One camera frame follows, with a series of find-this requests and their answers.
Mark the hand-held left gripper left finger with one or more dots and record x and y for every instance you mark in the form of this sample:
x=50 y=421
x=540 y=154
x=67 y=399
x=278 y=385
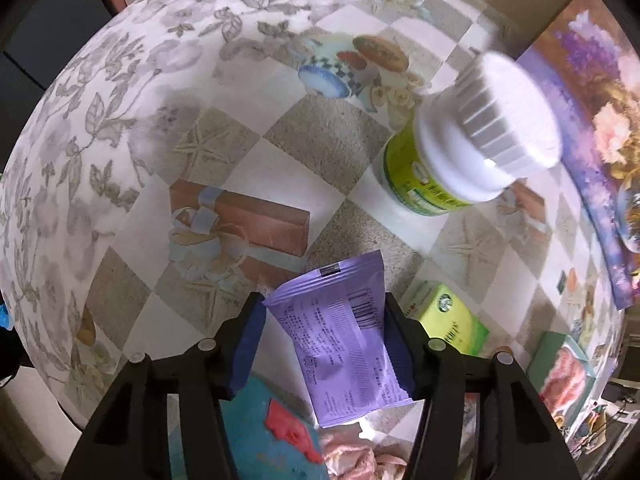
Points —
x=245 y=350

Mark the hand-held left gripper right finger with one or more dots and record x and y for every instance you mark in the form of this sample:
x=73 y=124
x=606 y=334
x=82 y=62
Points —
x=400 y=355

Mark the purple snack packet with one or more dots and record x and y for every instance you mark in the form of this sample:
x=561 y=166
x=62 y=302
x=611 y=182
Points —
x=340 y=350

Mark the teal box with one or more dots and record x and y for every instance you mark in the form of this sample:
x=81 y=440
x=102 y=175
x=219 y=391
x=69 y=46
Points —
x=545 y=360

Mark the green carton box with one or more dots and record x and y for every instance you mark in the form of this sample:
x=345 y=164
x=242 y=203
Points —
x=450 y=325

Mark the teal plastic packet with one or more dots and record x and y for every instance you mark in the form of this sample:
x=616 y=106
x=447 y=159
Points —
x=250 y=440

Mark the black object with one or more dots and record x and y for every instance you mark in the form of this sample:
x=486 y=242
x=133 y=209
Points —
x=7 y=350

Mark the grey floral blanket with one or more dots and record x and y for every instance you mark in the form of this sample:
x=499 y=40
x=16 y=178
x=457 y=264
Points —
x=100 y=135

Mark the white lid green label bottle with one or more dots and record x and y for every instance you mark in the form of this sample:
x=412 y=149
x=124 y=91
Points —
x=500 y=110

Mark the floral canvas painting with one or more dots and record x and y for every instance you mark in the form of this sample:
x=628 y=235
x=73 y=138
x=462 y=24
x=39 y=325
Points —
x=590 y=110

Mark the dark cabinet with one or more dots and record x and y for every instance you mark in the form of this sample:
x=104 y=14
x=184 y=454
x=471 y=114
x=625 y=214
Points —
x=45 y=15

